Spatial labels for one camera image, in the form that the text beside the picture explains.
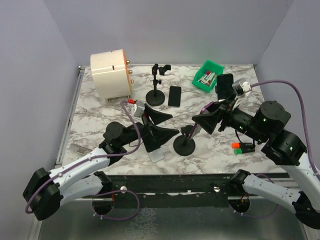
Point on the black mounting rail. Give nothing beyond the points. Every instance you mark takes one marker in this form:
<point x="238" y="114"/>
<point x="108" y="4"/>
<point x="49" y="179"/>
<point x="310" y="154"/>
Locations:
<point x="174" y="191"/>

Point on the black phone stand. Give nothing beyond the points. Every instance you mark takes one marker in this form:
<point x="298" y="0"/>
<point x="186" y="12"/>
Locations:
<point x="156" y="97"/>
<point x="184" y="145"/>

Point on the green capped marker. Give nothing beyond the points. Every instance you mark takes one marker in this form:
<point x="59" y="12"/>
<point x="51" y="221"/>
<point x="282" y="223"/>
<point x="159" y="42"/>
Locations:
<point x="244" y="150"/>

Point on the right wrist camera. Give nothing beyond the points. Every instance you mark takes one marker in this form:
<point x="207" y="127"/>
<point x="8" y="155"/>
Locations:
<point x="241" y="87"/>

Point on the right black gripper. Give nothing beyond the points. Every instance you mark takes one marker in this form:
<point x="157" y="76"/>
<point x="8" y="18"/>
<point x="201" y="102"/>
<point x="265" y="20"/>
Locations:
<point x="208" y="121"/>

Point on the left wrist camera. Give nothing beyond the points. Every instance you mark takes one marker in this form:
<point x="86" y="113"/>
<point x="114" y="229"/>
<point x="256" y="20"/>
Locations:
<point x="137" y="107"/>

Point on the cream cylindrical box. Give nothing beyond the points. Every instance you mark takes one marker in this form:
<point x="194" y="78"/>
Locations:
<point x="110" y="74"/>

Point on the green plastic bin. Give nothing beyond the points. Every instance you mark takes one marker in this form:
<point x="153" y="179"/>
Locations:
<point x="206" y="77"/>

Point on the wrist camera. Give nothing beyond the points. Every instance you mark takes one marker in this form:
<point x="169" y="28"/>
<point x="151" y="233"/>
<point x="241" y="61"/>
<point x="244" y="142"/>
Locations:
<point x="241" y="87"/>
<point x="137" y="107"/>

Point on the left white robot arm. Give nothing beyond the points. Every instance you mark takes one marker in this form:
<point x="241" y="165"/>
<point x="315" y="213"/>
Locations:
<point x="46" y="190"/>

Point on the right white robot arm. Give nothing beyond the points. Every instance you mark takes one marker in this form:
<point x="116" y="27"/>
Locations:
<point x="283" y="147"/>

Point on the purple edged black phone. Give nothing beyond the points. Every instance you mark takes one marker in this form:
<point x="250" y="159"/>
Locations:
<point x="196" y="129"/>

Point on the silver flat phone stand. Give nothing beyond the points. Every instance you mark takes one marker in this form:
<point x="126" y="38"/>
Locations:
<point x="156" y="155"/>

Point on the silver edged black phone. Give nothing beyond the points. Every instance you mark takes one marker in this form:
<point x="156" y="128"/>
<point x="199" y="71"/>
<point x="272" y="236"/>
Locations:
<point x="174" y="98"/>

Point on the orange capped marker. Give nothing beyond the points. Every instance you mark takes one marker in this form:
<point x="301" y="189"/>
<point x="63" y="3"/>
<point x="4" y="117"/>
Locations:
<point x="237" y="145"/>

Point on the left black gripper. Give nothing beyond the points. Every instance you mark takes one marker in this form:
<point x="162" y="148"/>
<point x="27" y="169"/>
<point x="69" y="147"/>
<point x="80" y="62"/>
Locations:
<point x="157" y="133"/>

